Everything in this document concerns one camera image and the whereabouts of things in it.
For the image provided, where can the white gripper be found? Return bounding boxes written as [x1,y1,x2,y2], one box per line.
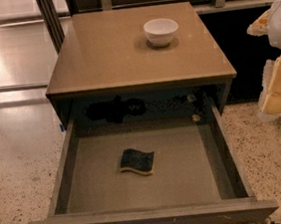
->
[246,0,281,115]

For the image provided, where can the dark scouring sponge yellow base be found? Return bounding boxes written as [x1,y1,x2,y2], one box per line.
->
[120,148,155,176]

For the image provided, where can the open grey top drawer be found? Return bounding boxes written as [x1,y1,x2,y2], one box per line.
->
[29,106,278,224]

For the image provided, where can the brown cabinet with counter top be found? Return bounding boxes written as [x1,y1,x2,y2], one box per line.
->
[46,2,236,125]

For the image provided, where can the white ceramic bowl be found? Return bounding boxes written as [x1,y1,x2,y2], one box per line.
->
[143,18,178,47]

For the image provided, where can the dark vertical metal post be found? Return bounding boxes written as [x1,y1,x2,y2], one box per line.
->
[36,0,65,53]

